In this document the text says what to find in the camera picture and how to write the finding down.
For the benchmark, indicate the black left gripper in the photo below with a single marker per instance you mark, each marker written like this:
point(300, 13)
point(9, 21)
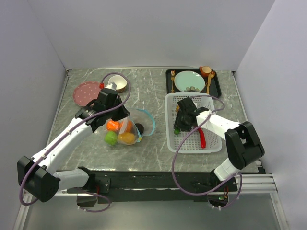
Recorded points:
point(123, 113)

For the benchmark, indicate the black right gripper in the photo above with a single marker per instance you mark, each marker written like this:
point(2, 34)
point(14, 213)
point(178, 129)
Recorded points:
point(178, 123)

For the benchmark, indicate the green toy cucumber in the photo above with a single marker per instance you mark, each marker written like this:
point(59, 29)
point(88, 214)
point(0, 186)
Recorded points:
point(176, 131)

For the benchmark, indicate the orange toy tangerine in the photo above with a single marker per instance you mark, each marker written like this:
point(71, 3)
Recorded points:
point(112, 125)
point(126, 126)

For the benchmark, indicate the red toy chili pepper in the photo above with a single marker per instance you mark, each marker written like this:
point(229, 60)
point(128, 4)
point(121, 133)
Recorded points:
point(202, 138)

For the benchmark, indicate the clear zip top bag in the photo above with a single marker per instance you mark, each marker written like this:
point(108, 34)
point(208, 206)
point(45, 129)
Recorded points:
point(138, 116)

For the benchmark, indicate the dark purple toy mangosteen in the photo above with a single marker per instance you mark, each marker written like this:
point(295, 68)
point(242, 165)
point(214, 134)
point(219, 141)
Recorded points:
point(140, 128)

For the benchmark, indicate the green toy apple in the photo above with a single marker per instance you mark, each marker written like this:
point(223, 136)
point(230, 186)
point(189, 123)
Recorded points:
point(111, 138)

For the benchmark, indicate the yellow toy lemon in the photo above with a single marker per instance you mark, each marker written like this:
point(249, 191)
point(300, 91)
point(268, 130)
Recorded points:
point(126, 138)

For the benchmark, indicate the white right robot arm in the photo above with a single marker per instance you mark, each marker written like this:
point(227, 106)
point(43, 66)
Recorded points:
point(242, 141)

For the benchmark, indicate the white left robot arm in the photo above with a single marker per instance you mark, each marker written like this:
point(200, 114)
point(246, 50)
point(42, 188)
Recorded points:
point(38, 175)

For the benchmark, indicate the floral paper bowl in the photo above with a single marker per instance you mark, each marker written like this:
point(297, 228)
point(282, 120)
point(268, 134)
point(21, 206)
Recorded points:
point(120, 82)

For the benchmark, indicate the pink dotted plate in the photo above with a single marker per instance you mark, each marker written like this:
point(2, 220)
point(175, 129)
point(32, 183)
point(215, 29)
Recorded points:
point(86, 92)

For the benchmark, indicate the white plastic mesh basket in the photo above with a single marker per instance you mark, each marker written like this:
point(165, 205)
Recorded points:
point(193, 144)

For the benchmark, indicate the mint green plate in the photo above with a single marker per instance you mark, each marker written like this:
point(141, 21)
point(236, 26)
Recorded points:
point(189, 81)

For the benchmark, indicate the gold fork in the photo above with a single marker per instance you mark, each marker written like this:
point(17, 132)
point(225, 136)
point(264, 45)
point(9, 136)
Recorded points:
point(172, 76)

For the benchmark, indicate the wooden spoon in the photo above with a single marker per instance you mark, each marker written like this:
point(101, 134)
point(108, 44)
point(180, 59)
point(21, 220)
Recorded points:
point(210, 76)

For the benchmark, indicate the brown ceramic cup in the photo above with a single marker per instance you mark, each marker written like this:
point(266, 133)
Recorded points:
point(206, 71)

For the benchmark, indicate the aluminium front rail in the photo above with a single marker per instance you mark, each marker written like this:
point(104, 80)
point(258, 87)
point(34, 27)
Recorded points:
point(258, 184)

